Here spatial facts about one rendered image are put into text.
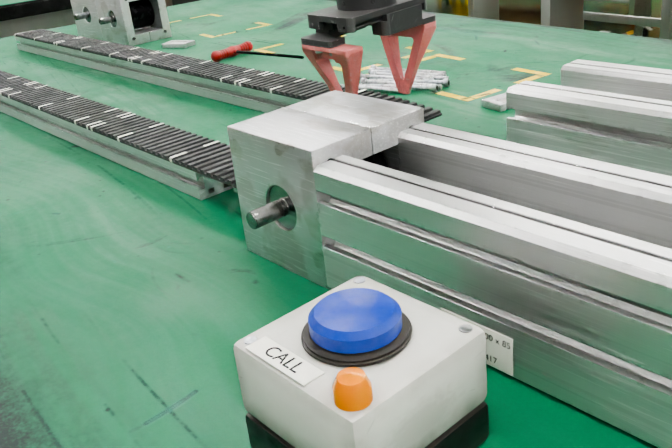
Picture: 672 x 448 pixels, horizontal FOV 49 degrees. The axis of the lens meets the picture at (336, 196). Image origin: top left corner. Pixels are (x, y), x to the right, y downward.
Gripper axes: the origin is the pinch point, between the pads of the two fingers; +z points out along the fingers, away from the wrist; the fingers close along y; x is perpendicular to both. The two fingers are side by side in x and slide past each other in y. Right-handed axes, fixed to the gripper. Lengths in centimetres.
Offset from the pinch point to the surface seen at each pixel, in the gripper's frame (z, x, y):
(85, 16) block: -1, 89, 8
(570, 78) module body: -3.9, -20.7, 2.3
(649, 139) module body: -2.6, -30.6, -3.8
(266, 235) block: 0.8, -14.1, -24.3
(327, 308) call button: -4.8, -31.5, -32.6
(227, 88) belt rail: 1.7, 23.6, -2.9
